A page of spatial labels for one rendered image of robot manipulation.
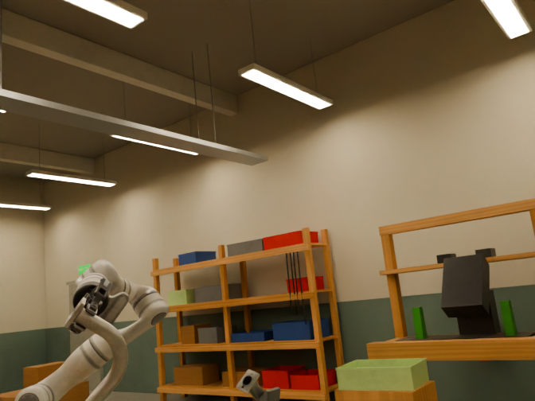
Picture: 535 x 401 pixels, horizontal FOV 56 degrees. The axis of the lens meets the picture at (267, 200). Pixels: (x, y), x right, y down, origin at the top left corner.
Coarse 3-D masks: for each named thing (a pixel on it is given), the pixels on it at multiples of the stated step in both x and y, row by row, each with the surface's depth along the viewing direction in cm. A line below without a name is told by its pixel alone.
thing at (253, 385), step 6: (246, 372) 126; (252, 372) 125; (246, 378) 125; (252, 378) 124; (240, 384) 124; (246, 384) 126; (252, 384) 123; (258, 384) 125; (240, 390) 123; (246, 390) 122; (252, 390) 124; (258, 390) 125; (258, 396) 125
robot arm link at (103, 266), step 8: (96, 264) 127; (104, 264) 127; (88, 272) 127; (96, 272) 126; (104, 272) 126; (112, 272) 128; (112, 280) 128; (120, 280) 133; (112, 288) 134; (120, 288) 134
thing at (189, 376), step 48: (288, 240) 636; (240, 288) 730; (288, 288) 629; (192, 336) 735; (240, 336) 674; (288, 336) 623; (336, 336) 622; (192, 384) 727; (288, 384) 619; (336, 384) 615
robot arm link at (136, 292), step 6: (126, 282) 138; (132, 282) 145; (126, 288) 137; (132, 288) 141; (138, 288) 149; (144, 288) 154; (150, 288) 157; (132, 294) 141; (138, 294) 152; (144, 294) 154; (132, 300) 153; (138, 300) 154; (132, 306) 156
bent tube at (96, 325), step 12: (84, 300) 99; (72, 312) 99; (84, 312) 98; (84, 324) 97; (96, 324) 98; (108, 324) 99; (108, 336) 99; (120, 336) 100; (120, 348) 100; (120, 360) 100; (108, 372) 101; (120, 372) 100; (108, 384) 100; (96, 396) 99
